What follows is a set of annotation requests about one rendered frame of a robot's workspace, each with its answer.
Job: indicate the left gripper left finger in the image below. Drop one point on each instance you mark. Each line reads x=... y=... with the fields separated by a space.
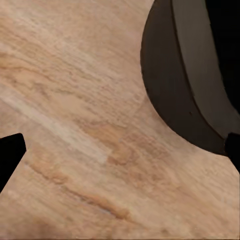
x=12 y=150

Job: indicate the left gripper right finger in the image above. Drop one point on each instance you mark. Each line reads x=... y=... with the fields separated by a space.
x=232 y=149

